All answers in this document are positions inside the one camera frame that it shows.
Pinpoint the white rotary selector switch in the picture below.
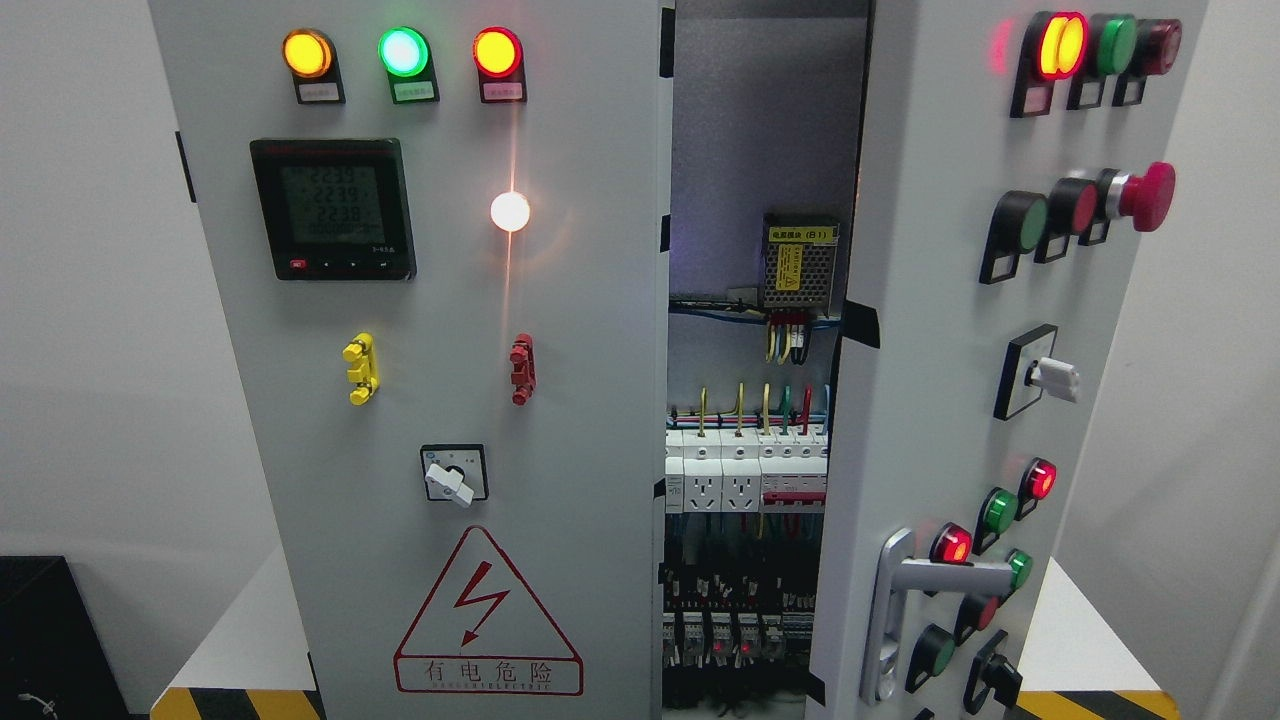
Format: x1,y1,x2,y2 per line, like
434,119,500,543
420,445,489,507

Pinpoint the yellow indicator lamp left door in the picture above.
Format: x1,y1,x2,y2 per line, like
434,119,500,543
282,28,346,105

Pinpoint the silver door lever handle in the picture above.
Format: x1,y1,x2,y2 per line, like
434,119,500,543
859,528,1014,707

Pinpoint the yellow terminal connector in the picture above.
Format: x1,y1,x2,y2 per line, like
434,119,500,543
340,332,380,406

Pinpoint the red mushroom emergency stop button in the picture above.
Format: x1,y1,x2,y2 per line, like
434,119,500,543
1078,161,1176,246

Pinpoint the red terminal connector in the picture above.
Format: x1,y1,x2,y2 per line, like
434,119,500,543
509,333,538,406

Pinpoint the white glowing indicator lamp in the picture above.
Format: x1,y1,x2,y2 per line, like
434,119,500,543
490,190,531,233

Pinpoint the perforated metal power supply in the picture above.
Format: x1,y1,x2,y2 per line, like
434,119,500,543
759,211,840,311

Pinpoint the green indicator lamp left door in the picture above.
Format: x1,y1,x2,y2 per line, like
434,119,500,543
378,26,440,104

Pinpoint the red electric hazard warning sticker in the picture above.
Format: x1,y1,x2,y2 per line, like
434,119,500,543
394,525,584,696

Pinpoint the white socket breaker row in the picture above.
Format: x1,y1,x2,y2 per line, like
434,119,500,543
663,427,829,514

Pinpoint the black digital power meter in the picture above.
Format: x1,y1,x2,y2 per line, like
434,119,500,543
250,138,416,281

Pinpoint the red indicator lamp left door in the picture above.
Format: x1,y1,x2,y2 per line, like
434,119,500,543
472,26,529,102

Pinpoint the grey cabinet door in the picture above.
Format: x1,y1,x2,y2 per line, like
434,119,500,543
806,1,1207,719
150,1,672,719

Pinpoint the right door white selector switch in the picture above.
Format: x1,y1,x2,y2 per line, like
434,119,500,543
993,323,1080,421

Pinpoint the lower relay terminal row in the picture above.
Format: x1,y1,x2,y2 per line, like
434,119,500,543
658,565,817,670

